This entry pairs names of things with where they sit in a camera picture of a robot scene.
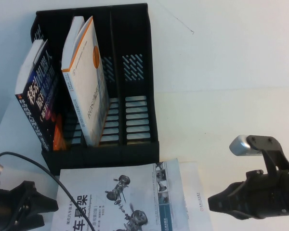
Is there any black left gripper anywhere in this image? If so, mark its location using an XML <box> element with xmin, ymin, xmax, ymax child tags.
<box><xmin>0</xmin><ymin>180</ymin><xmax>58</xmax><ymax>231</ymax></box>

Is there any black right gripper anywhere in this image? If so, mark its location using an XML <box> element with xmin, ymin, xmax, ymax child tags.
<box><xmin>208</xmin><ymin>169</ymin><xmax>284</xmax><ymax>219</ymax></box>

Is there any white car suspension book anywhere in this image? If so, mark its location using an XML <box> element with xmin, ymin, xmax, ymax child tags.
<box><xmin>49</xmin><ymin>157</ymin><xmax>191</xmax><ymax>231</ymax></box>

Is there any white self-driving book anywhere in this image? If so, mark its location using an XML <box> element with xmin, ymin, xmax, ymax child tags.
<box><xmin>178</xmin><ymin>160</ymin><xmax>215</xmax><ymax>231</ymax></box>

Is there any dark mobile robot book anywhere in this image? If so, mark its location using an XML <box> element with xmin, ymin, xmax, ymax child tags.
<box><xmin>15</xmin><ymin>39</ymin><xmax>68</xmax><ymax>152</ymax></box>

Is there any black plastic book stand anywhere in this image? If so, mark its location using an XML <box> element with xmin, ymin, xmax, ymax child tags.
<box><xmin>28</xmin><ymin>2</ymin><xmax>160</xmax><ymax>176</ymax></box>

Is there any white orange ROS book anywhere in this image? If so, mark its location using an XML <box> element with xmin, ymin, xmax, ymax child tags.
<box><xmin>61</xmin><ymin>15</ymin><xmax>111</xmax><ymax>147</ymax></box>

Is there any black cable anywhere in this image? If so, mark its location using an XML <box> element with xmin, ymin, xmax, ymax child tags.
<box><xmin>0</xmin><ymin>151</ymin><xmax>74</xmax><ymax>203</ymax></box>

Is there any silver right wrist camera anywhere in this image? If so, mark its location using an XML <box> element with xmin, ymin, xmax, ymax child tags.
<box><xmin>229</xmin><ymin>135</ymin><xmax>263</xmax><ymax>157</ymax></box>

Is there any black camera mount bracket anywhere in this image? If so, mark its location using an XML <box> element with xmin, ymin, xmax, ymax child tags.
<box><xmin>245</xmin><ymin>135</ymin><xmax>289</xmax><ymax>174</ymax></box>

